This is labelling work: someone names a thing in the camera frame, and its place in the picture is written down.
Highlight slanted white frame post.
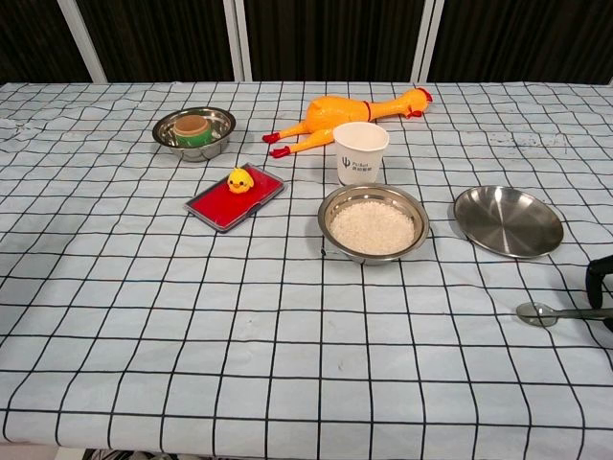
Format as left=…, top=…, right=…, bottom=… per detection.
left=57, top=0, right=108, bottom=84

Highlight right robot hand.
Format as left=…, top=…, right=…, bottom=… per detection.
left=584, top=255, right=613, bottom=333

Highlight black white patterned item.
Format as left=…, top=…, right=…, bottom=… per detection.
left=83, top=448, right=162, bottom=460

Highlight steel plate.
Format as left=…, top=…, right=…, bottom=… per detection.
left=453, top=185, right=565, bottom=260

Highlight orange rubber chicken toy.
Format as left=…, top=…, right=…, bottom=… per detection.
left=261, top=86, right=434, bottom=159

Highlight steel bowl holding rice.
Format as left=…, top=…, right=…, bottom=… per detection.
left=317, top=183, right=431, bottom=266

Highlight checked light blue tablecloth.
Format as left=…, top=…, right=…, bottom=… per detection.
left=0, top=80, right=613, bottom=455

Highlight white rice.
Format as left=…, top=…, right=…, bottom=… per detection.
left=329, top=201, right=416, bottom=257

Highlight red ink pad case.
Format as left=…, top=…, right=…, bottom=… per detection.
left=183, top=162, right=285, bottom=235

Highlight yellow chick toy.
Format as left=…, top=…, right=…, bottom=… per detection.
left=226, top=166, right=255, bottom=196

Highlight white paper cup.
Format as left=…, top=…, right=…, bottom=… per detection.
left=333, top=122, right=390, bottom=187

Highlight green tape roll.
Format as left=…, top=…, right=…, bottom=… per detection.
left=172, top=116, right=213, bottom=148

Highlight steel bowl holding tape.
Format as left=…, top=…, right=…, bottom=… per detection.
left=151, top=107, right=238, bottom=164

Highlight metal spoon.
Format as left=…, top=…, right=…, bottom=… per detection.
left=515, top=302, right=610, bottom=329

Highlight black curtain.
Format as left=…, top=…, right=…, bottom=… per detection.
left=0, top=0, right=613, bottom=86

